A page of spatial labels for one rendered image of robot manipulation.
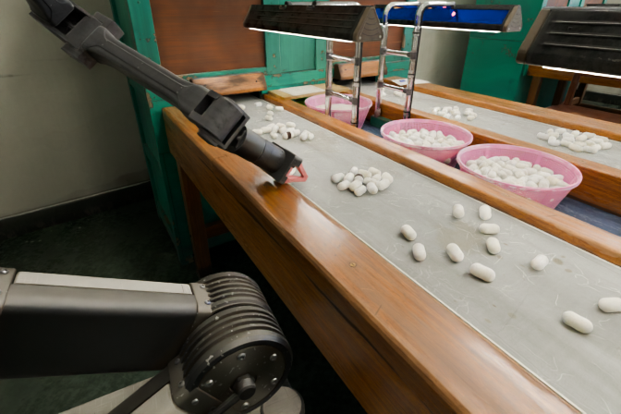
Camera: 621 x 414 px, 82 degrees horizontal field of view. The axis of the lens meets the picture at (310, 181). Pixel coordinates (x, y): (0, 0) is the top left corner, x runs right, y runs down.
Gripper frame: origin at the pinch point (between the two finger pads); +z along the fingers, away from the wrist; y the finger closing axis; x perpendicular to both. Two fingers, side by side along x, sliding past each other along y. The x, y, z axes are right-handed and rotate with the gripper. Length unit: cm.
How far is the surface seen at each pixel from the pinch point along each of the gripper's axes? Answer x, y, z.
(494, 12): -72, 7, 35
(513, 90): -150, 102, 231
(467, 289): -0.1, -41.6, 3.1
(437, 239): -4.1, -31.0, 7.9
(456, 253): -3.8, -36.7, 4.6
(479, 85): -147, 132, 230
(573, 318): -5, -53, 6
